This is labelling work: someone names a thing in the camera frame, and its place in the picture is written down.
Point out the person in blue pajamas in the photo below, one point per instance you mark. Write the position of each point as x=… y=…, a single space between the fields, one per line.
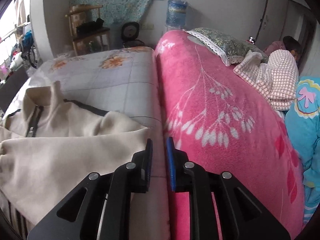
x=302 y=124

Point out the wooden chair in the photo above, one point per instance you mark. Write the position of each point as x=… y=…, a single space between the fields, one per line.
x=77 y=16

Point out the floral pillow with lace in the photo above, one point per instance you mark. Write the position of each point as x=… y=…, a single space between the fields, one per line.
x=231 y=50

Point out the plaid bed sheet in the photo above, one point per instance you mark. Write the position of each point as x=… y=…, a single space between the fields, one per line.
x=123 y=81

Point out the black round fan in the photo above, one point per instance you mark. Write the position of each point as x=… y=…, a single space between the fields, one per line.
x=130 y=34

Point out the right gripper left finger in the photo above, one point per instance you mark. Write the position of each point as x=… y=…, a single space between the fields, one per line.
x=99 y=206

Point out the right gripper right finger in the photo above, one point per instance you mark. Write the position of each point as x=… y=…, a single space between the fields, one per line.
x=220 y=206

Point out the blue water bottle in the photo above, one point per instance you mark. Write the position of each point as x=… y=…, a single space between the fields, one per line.
x=176 y=14

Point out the brown door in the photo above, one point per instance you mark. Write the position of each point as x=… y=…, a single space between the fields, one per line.
x=271 y=23

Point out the black clothes on chair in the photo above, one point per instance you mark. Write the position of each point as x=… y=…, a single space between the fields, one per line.
x=89 y=27

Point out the dark grey cabinet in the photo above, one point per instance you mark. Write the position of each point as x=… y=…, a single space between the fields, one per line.
x=11 y=87

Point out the beige zip jacket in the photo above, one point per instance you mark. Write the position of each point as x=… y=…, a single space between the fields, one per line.
x=50 y=144

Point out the pink floral blanket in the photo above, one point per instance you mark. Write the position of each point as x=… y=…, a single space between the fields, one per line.
x=224 y=124

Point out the pink checkered cloth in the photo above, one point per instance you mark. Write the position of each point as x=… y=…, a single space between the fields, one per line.
x=275 y=80

